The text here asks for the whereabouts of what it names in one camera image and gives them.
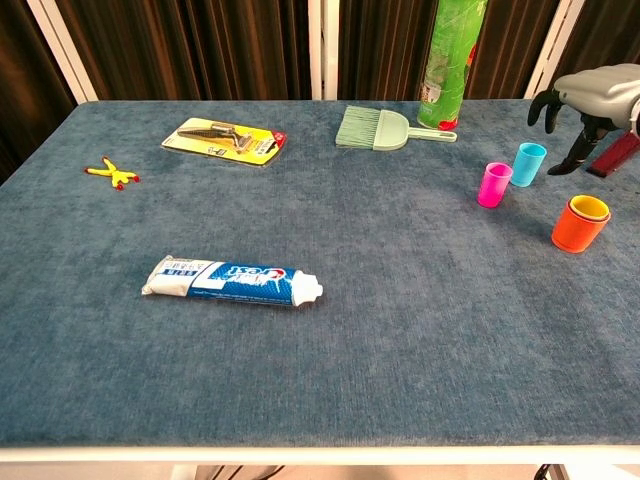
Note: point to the cyan plastic cup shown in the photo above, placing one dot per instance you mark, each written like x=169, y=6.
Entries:
x=527, y=167

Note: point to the yellow rubber figure toy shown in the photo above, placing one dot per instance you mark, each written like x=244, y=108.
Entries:
x=116, y=176

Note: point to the orange red plastic cup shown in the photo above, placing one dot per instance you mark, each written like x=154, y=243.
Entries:
x=575, y=232

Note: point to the white blue toothpaste tube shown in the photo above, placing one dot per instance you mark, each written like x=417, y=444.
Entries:
x=240, y=282

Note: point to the green chips can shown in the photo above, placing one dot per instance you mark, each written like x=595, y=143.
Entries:
x=447, y=65

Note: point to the mint green hand brush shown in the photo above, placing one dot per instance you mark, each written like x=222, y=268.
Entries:
x=380, y=130

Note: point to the pink plastic cup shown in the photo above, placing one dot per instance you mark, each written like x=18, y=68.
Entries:
x=492, y=187

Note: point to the white frame post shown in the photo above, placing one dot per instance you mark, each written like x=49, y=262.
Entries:
x=322, y=50
x=65, y=55
x=552, y=55

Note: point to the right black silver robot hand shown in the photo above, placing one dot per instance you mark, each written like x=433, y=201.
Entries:
x=600, y=92

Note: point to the dark brown curtain panel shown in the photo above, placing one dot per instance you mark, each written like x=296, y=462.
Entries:
x=190, y=50
x=25, y=75
x=380, y=50
x=605, y=35

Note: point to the razor in yellow package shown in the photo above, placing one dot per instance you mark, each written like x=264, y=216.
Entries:
x=225, y=142

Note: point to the dark red folded fan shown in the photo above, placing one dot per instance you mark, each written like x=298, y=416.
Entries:
x=617, y=152

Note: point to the blue table mat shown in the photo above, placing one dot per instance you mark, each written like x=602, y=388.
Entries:
x=350, y=350

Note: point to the yellow plastic cup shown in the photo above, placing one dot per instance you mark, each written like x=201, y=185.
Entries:
x=590, y=206

